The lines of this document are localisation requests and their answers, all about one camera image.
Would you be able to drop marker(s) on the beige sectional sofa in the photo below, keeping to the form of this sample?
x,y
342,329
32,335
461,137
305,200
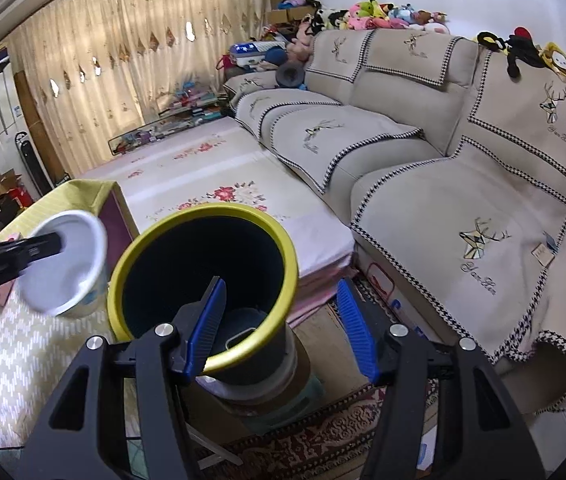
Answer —
x,y
451,175

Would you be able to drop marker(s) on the beige curtains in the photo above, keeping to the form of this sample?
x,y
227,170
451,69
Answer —
x,y
99,68

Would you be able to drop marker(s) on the patterned red carpet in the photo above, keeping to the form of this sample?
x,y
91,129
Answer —
x,y
332,441

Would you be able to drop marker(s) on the yellow rimmed dark trash bin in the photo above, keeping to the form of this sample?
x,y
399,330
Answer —
x,y
172,263

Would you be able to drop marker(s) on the pile of plush toys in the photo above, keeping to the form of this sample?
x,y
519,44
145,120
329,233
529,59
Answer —
x,y
294,25

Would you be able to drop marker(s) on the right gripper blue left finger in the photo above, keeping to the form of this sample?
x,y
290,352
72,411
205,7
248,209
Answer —
x,y
197,324

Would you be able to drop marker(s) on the white paper cup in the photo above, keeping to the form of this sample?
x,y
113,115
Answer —
x,y
71,283

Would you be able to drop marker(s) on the low glass shelf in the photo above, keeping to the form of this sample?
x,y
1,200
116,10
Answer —
x,y
170,122

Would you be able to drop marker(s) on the black tower fan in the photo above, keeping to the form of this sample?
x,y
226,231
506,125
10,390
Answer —
x,y
33,164

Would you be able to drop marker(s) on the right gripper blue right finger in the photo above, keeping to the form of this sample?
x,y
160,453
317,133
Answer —
x,y
365,327

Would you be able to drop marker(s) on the floral floor mat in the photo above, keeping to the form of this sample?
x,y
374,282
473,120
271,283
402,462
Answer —
x,y
223,163

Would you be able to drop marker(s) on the patterned table cloth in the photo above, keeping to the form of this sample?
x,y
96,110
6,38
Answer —
x,y
35,348

